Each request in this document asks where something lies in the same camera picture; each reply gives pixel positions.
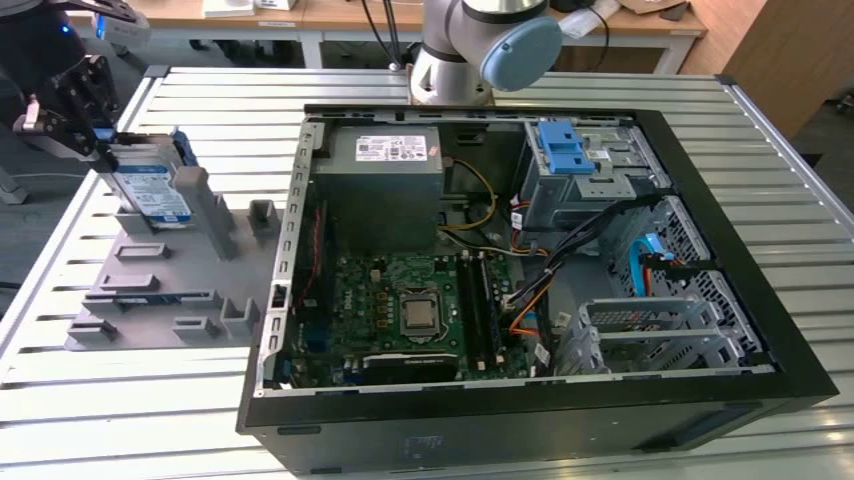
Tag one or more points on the spare RAM stick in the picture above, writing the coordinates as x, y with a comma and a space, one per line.
147, 299

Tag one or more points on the brown cardboard piece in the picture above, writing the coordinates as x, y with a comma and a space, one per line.
656, 6

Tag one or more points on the grey power supply unit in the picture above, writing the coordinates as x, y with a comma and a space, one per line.
380, 200

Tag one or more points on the black graphics card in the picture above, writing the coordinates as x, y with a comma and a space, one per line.
409, 367

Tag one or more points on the grey parts rack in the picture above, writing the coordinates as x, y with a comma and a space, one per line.
180, 280

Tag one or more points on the green motherboard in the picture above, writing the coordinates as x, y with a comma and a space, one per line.
373, 280

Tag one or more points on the metal disk bay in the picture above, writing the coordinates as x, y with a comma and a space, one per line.
640, 305

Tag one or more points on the blue plastic drive latch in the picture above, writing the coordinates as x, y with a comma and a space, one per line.
560, 145

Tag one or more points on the black PC case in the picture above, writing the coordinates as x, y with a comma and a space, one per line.
467, 430

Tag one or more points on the hard disk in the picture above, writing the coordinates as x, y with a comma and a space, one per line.
153, 195

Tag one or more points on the black RAM slot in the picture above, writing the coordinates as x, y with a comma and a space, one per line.
474, 310

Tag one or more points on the metal optical drive cage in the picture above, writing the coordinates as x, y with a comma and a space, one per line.
600, 187

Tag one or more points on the large white box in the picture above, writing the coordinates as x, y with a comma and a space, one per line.
229, 7

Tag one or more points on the black camera bracket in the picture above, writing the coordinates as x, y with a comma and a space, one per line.
109, 6

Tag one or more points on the small white box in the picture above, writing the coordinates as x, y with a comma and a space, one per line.
276, 4

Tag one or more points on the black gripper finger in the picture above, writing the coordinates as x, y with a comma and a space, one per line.
67, 137
89, 90

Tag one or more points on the silver CPU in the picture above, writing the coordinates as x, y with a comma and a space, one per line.
420, 314

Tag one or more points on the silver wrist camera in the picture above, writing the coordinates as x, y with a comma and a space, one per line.
127, 32

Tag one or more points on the wooden desk white frame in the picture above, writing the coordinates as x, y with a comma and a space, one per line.
640, 27
180, 15

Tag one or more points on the CPU socket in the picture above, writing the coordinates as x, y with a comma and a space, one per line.
401, 315

